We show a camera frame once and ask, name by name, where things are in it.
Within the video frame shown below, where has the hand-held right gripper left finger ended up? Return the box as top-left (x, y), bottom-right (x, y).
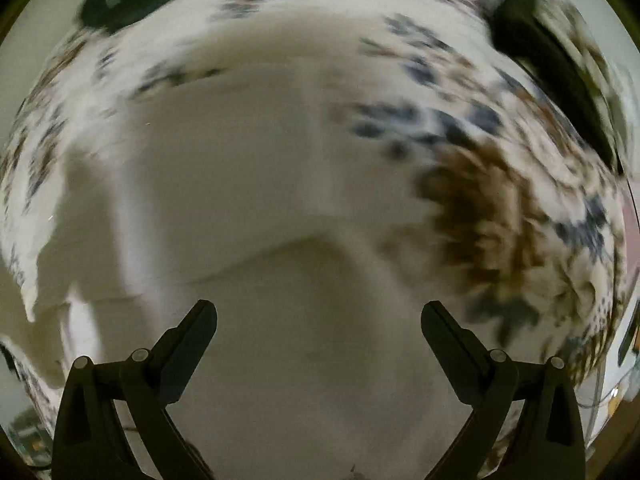
top-left (52, 299), bottom-right (218, 480)

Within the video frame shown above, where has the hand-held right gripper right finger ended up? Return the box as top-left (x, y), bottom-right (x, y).
top-left (421, 301), bottom-right (587, 480)

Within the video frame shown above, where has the white small garment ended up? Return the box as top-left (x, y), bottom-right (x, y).
top-left (10, 14), bottom-right (471, 480)

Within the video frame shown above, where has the floral printed bed sheet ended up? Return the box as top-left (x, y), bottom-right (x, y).
top-left (0, 0), bottom-right (632, 441)

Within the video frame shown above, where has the black cloth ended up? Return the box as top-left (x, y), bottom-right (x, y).
top-left (487, 0), bottom-right (626, 176)

